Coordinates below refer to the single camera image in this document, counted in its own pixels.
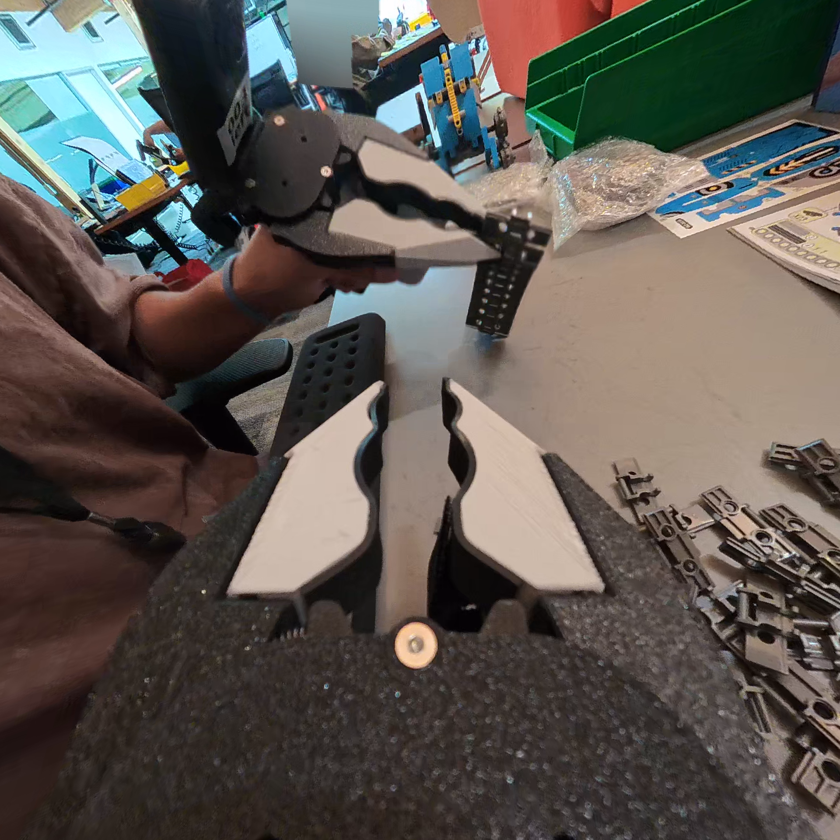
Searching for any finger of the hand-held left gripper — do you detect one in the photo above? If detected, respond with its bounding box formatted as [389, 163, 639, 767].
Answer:
[328, 197, 501, 284]
[357, 138, 522, 249]

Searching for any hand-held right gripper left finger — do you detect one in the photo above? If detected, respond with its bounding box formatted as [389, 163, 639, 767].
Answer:
[226, 381, 389, 614]

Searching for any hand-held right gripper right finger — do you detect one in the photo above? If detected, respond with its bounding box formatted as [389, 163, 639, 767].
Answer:
[441, 377, 606, 595]

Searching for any blue toy robot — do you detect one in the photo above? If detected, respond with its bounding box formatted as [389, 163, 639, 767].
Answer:
[416, 46, 511, 175]

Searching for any grey toy track chain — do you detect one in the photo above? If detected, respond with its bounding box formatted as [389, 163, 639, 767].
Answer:
[465, 210, 552, 339]

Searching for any pile of grey track links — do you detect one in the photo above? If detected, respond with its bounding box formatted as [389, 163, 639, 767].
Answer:
[613, 438, 840, 798]

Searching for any person's left forearm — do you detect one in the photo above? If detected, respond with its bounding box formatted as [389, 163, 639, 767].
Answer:
[131, 262, 263, 391]

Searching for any grey desk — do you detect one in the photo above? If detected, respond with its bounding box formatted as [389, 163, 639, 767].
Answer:
[328, 92, 840, 840]

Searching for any person's left hand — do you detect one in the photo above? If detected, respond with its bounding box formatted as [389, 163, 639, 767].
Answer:
[233, 226, 403, 324]

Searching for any black perforated pad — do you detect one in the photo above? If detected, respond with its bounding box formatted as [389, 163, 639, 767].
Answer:
[269, 313, 388, 460]

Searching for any blue wristband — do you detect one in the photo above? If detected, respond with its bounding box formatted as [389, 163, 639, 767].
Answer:
[222, 252, 271, 329]

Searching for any red item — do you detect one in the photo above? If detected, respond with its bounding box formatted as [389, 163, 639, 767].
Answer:
[157, 258, 214, 290]

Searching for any yellow box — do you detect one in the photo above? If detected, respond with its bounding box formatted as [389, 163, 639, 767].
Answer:
[115, 172, 170, 212]

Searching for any orange chair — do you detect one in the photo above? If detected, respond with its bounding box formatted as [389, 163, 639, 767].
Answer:
[478, 0, 657, 99]

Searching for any green plastic bin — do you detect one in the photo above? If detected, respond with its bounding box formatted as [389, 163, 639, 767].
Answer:
[525, 0, 840, 161]

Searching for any blue sticker sheet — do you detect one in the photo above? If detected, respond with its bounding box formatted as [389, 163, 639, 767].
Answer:
[646, 120, 840, 238]

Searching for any instruction booklet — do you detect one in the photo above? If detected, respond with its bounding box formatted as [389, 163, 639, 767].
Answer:
[728, 197, 840, 294]

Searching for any black cord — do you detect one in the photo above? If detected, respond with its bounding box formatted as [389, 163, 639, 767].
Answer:
[0, 446, 188, 553]

